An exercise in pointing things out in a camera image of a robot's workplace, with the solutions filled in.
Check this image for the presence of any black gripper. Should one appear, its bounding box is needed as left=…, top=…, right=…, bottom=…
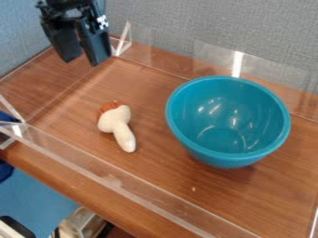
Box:
left=36, top=0, right=112, bottom=66

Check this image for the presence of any white brown-capped toy mushroom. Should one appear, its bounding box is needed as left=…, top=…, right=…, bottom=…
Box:
left=98, top=100, right=136, bottom=152

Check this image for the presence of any blue plastic bowl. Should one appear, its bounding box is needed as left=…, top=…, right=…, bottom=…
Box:
left=166, top=75, right=291, bottom=168

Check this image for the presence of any blue cloth at left edge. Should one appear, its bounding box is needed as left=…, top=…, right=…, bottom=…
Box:
left=0, top=111, right=20, bottom=184

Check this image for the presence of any clear acrylic back panel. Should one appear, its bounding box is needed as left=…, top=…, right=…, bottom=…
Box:
left=123, top=25, right=318, bottom=122

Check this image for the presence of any clear acrylic front barrier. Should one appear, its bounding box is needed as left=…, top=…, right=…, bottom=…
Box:
left=0, top=95, right=257, bottom=238

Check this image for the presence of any black white device below table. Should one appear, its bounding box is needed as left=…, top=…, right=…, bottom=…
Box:
left=0, top=216, right=36, bottom=238

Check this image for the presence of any clear acrylic corner bracket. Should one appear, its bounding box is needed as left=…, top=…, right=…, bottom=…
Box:
left=111, top=21, right=132, bottom=57

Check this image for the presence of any metal table frame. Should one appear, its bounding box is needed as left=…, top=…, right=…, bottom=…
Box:
left=51, top=206, right=114, bottom=238

